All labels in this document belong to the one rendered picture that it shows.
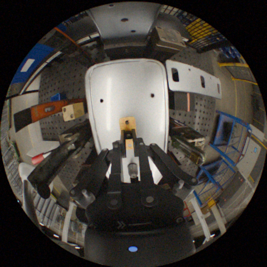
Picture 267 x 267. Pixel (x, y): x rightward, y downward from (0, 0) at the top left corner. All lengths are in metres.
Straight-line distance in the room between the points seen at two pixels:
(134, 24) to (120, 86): 0.18
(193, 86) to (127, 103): 0.22
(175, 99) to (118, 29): 0.26
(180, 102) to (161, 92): 0.08
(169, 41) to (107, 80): 0.20
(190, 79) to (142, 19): 0.22
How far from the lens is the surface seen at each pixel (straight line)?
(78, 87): 0.63
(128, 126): 0.22
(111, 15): 0.21
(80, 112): 0.23
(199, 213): 4.68
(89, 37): 0.34
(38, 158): 0.27
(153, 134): 0.26
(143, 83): 0.24
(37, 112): 0.18
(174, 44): 0.27
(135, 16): 0.22
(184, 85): 0.29
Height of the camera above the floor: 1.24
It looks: 68 degrees down
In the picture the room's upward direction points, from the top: 169 degrees clockwise
